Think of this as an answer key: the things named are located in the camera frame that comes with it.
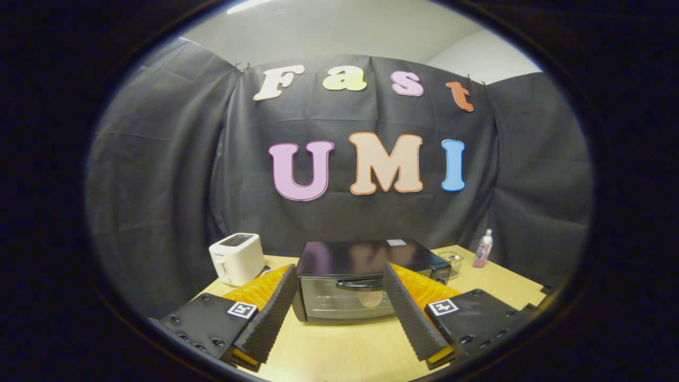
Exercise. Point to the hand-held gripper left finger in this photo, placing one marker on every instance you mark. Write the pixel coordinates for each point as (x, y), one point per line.
(276, 313)

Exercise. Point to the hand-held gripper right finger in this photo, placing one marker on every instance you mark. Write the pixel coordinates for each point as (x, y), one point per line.
(406, 313)

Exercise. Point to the toasted bread slice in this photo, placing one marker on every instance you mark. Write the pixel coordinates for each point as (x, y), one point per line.
(368, 298)

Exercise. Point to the black toaster oven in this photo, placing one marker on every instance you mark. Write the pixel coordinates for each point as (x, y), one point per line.
(350, 257)

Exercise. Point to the white bread toaster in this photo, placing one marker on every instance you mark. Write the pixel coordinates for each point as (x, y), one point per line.
(236, 260)

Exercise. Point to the clear glass container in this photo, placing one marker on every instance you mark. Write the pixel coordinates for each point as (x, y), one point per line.
(452, 260)

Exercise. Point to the pink labelled plastic bottle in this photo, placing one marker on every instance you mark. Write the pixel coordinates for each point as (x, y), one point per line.
(482, 251)

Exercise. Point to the black backdrop cloth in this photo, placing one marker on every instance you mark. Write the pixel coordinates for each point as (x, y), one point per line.
(170, 175)

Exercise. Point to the black table edge bracket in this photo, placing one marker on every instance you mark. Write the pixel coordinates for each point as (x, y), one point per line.
(547, 289)

